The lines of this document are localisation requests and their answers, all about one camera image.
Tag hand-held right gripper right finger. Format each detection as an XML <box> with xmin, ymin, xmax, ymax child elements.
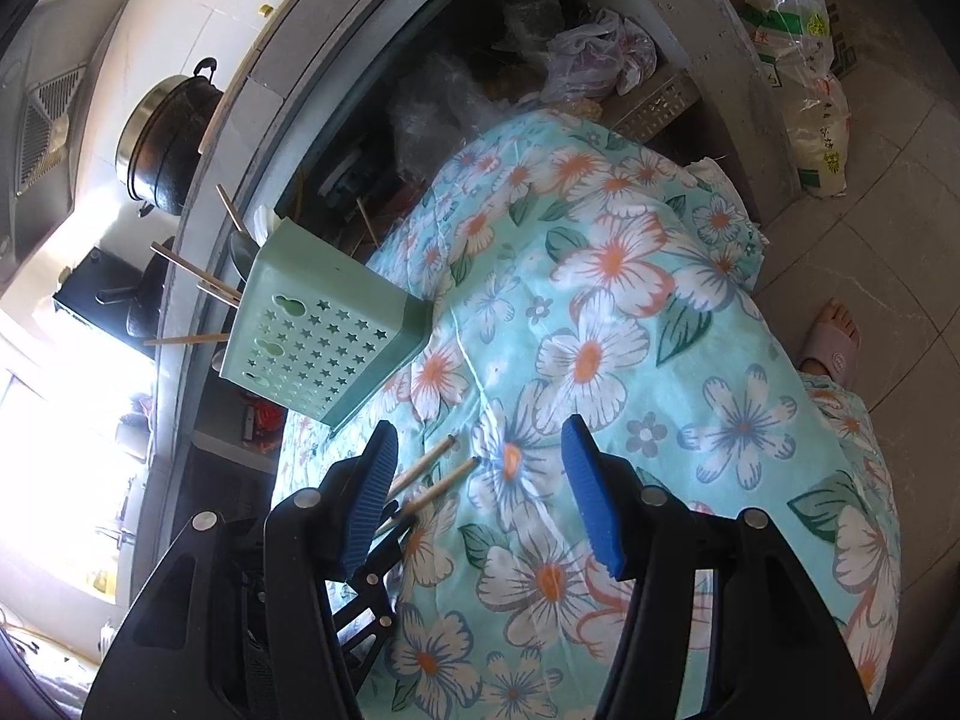
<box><xmin>561</xmin><ymin>412</ymin><xmax>875</xmax><ymax>720</ymax></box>

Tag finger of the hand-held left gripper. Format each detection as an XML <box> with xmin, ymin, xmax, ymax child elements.
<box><xmin>326</xmin><ymin>514</ymin><xmax>419</xmax><ymax>665</ymax></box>

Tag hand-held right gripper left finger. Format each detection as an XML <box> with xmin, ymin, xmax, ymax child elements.
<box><xmin>81</xmin><ymin>420</ymin><xmax>402</xmax><ymax>720</ymax></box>

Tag green plastic utensil holder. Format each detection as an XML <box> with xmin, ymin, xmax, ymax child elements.
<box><xmin>212</xmin><ymin>214</ymin><xmax>436</xmax><ymax>432</ymax></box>

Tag dark metal ladle spoon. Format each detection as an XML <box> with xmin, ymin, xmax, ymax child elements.
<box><xmin>227</xmin><ymin>229</ymin><xmax>265</xmax><ymax>282</ymax></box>

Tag floral quilted blanket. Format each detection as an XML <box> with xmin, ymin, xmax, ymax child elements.
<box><xmin>270</xmin><ymin>109</ymin><xmax>905</xmax><ymax>720</ymax></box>

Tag red snack packets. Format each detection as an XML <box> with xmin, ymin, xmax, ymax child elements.
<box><xmin>240</xmin><ymin>401</ymin><xmax>282</xmax><ymax>443</ymax></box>

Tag pink slipper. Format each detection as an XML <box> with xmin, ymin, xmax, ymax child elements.
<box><xmin>796</xmin><ymin>319</ymin><xmax>865</xmax><ymax>385</ymax></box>

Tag black frying pan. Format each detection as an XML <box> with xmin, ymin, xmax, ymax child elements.
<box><xmin>96</xmin><ymin>247</ymin><xmax>175</xmax><ymax>338</ymax></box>

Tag person's foot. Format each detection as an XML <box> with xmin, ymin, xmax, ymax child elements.
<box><xmin>799</xmin><ymin>298</ymin><xmax>856</xmax><ymax>376</ymax></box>

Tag black appliance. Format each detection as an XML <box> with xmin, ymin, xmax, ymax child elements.
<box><xmin>51</xmin><ymin>246</ymin><xmax>151</xmax><ymax>331</ymax></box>

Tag crumpled clear plastic bag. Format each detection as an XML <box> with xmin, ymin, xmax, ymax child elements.
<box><xmin>390</xmin><ymin>52</ymin><xmax>488</xmax><ymax>173</ymax></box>

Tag black cooking pot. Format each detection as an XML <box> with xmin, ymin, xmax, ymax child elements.
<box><xmin>114</xmin><ymin>56</ymin><xmax>226</xmax><ymax>217</ymax></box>

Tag purple plastic bag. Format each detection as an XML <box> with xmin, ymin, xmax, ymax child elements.
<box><xmin>546</xmin><ymin>9</ymin><xmax>661</xmax><ymax>102</ymax></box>

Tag white green plastic bag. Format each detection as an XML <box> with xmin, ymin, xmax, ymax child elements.
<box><xmin>731</xmin><ymin>0</ymin><xmax>854</xmax><ymax>200</ymax></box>

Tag range hood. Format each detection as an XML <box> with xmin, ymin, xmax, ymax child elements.
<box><xmin>0</xmin><ymin>64</ymin><xmax>95</xmax><ymax>256</ymax></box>

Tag cardboard box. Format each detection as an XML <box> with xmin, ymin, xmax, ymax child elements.
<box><xmin>724</xmin><ymin>0</ymin><xmax>871</xmax><ymax>80</ymax></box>

